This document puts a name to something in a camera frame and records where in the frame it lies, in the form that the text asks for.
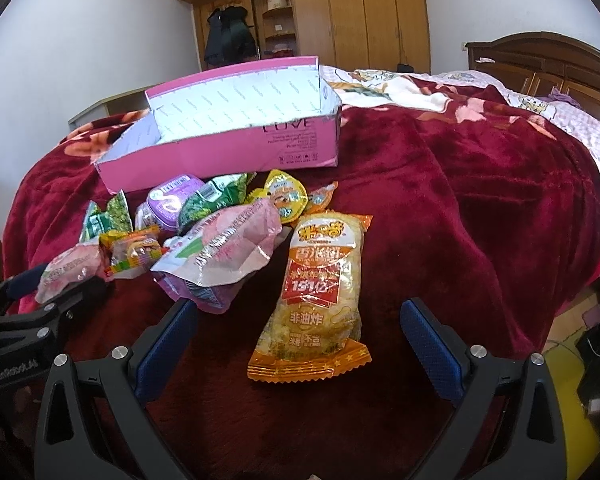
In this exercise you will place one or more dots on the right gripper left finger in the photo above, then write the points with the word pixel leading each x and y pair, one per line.
pixel 93 422

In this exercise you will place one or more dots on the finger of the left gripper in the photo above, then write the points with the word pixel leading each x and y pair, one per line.
pixel 25 283
pixel 73 304

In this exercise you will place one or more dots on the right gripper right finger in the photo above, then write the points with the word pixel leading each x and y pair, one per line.
pixel 534 445

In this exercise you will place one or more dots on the burger gummy candy packet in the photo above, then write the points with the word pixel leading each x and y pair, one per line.
pixel 130 254

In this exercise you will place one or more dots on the green pea snack packet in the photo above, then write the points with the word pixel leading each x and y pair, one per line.
pixel 114 217

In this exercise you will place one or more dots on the purple mint tin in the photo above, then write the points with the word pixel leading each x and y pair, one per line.
pixel 164 203

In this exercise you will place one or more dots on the pink peach jelly pouch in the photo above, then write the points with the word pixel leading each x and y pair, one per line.
pixel 211 262

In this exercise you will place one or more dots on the dark green snack packet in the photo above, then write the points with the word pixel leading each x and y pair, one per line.
pixel 218 193

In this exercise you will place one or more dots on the orange noodle snack packet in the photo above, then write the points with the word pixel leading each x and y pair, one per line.
pixel 315 329

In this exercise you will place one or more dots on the yellow candy packet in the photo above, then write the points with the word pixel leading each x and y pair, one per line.
pixel 287 194

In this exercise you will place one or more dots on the small orange snack packet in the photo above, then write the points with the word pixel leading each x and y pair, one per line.
pixel 319 199

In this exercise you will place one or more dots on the white low shelf unit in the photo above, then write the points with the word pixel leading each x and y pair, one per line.
pixel 121 103

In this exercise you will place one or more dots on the red floral fleece blanket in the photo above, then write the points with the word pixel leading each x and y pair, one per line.
pixel 487 214

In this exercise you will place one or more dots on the pink cardboard box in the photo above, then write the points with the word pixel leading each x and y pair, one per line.
pixel 256 116

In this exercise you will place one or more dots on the black hanging jacket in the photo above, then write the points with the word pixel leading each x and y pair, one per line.
pixel 230 40

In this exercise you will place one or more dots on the dark wooden headboard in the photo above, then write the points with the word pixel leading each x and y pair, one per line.
pixel 536 62

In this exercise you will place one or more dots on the black bag on floor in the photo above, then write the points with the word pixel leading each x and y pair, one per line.
pixel 404 68

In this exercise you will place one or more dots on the wooden wardrobe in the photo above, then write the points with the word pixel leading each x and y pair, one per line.
pixel 345 33

